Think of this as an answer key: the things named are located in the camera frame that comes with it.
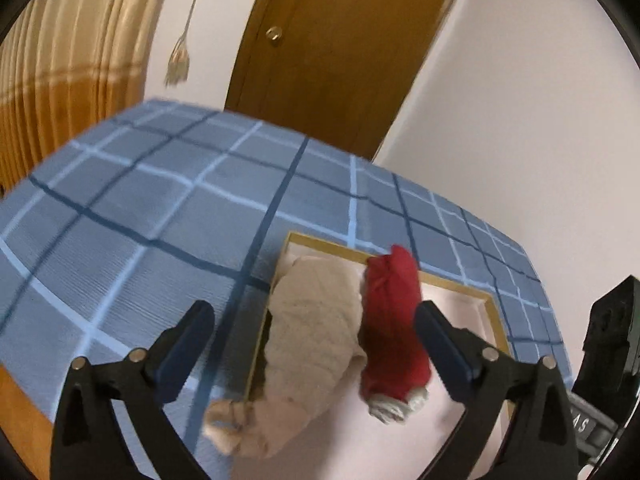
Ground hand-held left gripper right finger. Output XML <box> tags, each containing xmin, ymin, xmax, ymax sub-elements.
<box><xmin>414</xmin><ymin>300</ymin><xmax>581</xmax><ymax>480</ymax></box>

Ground beige curtain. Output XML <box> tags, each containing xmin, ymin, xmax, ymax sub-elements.
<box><xmin>0</xmin><ymin>0</ymin><xmax>178</xmax><ymax>196</ymax></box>

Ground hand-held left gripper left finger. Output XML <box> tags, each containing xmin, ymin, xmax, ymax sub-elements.
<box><xmin>50</xmin><ymin>300</ymin><xmax>216</xmax><ymax>480</ymax></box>

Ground cream knotted underwear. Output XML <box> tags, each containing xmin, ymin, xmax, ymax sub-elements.
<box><xmin>205</xmin><ymin>255</ymin><xmax>368</xmax><ymax>458</ymax></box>

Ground curtain tassel tieback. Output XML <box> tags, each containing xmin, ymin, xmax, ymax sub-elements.
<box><xmin>165</xmin><ymin>0</ymin><xmax>202</xmax><ymax>87</ymax></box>

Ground brown wooden door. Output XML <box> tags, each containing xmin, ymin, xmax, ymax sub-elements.
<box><xmin>224</xmin><ymin>0</ymin><xmax>473</xmax><ymax>161</ymax></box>

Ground blue plaid cloth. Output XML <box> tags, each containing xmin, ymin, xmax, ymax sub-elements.
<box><xmin>0</xmin><ymin>100</ymin><xmax>573</xmax><ymax>480</ymax></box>

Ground shallow wooden tray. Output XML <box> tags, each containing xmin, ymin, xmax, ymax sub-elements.
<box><xmin>245</xmin><ymin>230</ymin><xmax>516</xmax><ymax>480</ymax></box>

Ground dark red underwear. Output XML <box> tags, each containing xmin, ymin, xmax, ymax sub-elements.
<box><xmin>359</xmin><ymin>245</ymin><xmax>432</xmax><ymax>426</ymax></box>

